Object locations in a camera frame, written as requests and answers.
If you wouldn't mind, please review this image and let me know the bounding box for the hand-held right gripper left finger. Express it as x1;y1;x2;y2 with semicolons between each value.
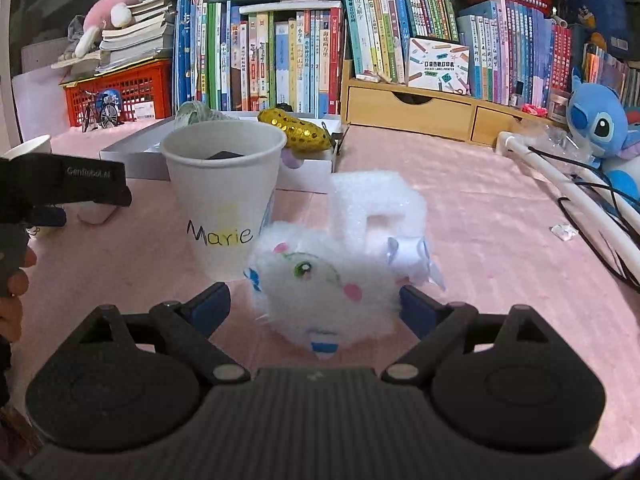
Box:
80;282;251;386

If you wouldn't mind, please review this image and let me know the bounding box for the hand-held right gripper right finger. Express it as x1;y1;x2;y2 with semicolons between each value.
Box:
381;285;551;385

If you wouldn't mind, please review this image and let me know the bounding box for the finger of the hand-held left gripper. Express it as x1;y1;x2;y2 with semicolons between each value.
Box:
27;207;67;228

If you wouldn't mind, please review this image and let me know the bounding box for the white shallow box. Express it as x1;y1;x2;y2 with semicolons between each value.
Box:
99;112;337;196

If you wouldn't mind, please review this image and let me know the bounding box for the white plush cat toy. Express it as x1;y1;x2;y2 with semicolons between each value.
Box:
244;220;447;361

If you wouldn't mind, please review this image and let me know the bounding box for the white foam piece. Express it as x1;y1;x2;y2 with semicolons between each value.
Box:
329;171;428;266

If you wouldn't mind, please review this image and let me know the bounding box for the green checked cloth cap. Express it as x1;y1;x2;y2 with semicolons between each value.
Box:
173;101;228;131

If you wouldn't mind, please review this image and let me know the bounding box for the yellow sequin plush toy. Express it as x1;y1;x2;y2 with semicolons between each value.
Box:
257;106;335;153

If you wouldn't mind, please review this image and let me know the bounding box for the person's left hand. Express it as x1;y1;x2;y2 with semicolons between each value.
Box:
0;248;38;347

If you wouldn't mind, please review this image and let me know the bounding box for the paper cup with rabbit drawing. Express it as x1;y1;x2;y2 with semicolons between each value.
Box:
0;135;116;226

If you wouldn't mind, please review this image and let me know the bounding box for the black toy bicycle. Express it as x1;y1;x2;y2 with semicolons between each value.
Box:
81;89;123;133

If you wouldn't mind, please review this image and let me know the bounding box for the white paper sheet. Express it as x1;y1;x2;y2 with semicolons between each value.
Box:
12;66;71;146

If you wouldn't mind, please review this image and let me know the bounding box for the blue round card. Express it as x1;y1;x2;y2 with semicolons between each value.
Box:
96;88;123;111

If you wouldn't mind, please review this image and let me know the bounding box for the paper cup with handwritten name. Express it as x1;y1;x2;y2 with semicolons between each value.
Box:
161;120;288;282

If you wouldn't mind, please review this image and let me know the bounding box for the pink striped tablecloth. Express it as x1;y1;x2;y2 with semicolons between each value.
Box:
20;120;640;466

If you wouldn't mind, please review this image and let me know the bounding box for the red plastic crate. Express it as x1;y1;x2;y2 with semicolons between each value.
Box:
62;58;174;128

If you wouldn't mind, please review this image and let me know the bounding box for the grey board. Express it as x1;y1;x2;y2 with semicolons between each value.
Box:
20;40;73;76

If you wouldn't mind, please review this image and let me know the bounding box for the grey plush toy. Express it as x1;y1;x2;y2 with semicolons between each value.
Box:
60;15;90;61

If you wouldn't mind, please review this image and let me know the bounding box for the pile of books and papers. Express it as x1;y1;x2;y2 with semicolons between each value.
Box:
52;0;177;81

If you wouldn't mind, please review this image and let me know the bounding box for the pink and white plush toy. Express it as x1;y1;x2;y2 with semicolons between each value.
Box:
74;0;147;59

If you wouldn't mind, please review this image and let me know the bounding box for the black binder clip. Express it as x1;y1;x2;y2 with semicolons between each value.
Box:
327;122;352;157

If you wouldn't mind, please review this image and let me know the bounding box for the white plastic tube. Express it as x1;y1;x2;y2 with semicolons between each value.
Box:
496;131;640;277

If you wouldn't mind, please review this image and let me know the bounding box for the wooden desk organizer with drawers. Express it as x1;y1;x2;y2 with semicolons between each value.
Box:
340;60;568;148

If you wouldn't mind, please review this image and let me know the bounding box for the clear plastic wrap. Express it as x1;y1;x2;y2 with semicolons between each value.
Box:
520;122;581;161

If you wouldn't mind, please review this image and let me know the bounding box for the row of tall upright books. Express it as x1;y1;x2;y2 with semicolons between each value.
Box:
172;0;346;115

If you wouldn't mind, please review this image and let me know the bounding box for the printed cardboard box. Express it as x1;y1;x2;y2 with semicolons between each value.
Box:
405;36;473;97

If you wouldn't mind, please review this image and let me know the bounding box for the blue alien plush toy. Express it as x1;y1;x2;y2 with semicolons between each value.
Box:
565;67;640;218

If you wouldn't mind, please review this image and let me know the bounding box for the row of books on organizer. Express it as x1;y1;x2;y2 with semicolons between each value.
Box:
340;0;573;108

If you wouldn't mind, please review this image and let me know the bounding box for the row of thin slanted books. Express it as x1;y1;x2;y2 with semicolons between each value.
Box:
581;42;640;111

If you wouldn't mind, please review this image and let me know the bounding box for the blue printed carton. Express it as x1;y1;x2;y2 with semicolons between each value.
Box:
556;0;633;61

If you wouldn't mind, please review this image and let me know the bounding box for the black cable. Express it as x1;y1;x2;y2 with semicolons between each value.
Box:
525;144;640;292

